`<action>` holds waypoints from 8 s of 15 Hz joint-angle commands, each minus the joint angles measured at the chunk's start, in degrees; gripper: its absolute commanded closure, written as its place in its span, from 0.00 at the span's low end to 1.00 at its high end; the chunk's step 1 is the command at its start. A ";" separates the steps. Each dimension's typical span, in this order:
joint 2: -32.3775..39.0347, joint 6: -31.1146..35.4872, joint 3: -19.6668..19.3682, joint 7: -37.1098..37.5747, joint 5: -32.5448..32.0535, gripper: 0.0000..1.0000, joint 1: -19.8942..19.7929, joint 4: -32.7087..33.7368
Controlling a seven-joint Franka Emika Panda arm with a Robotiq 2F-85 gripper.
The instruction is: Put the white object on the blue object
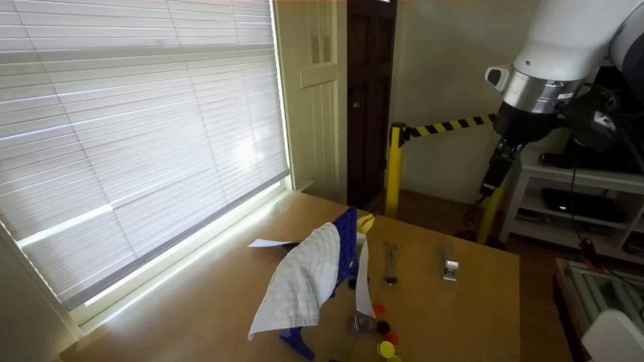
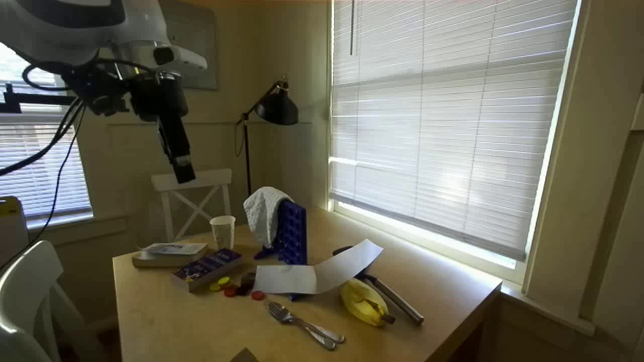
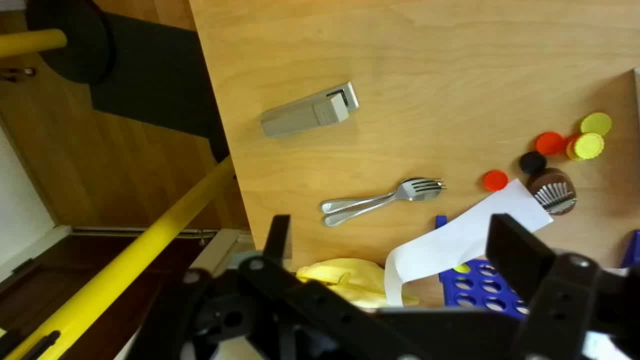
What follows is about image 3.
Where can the blue perforated plastic rack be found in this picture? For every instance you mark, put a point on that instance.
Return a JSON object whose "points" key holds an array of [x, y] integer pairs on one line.
{"points": [[482, 291]]}

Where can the yellow padded pole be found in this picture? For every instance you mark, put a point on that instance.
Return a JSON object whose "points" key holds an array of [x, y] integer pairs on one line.
{"points": [[31, 43], [132, 260]]}

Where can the silver metal fork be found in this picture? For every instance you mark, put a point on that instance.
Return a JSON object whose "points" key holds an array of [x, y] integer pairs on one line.
{"points": [[363, 210]]}

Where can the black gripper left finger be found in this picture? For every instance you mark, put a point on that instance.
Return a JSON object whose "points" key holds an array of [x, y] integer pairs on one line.
{"points": [[313, 300]]}

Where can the red plastic disc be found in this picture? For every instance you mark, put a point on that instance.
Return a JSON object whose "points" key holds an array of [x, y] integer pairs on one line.
{"points": [[494, 180]]}

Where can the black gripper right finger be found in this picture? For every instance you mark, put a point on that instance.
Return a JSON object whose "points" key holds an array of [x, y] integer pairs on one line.
{"points": [[567, 293]]}

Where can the black plastic disc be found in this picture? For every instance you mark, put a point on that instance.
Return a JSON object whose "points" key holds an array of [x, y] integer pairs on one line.
{"points": [[532, 162]]}

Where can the grey metal stapler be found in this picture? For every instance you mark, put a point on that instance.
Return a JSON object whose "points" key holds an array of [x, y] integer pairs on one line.
{"points": [[300, 117]]}

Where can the lime yellow plastic disc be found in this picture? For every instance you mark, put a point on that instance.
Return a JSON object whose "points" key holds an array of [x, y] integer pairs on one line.
{"points": [[596, 122]]}

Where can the orange-red plastic disc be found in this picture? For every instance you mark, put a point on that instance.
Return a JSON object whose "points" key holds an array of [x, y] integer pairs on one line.
{"points": [[549, 142]]}

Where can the black round base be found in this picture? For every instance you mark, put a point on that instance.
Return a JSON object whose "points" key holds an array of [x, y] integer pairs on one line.
{"points": [[73, 33]]}

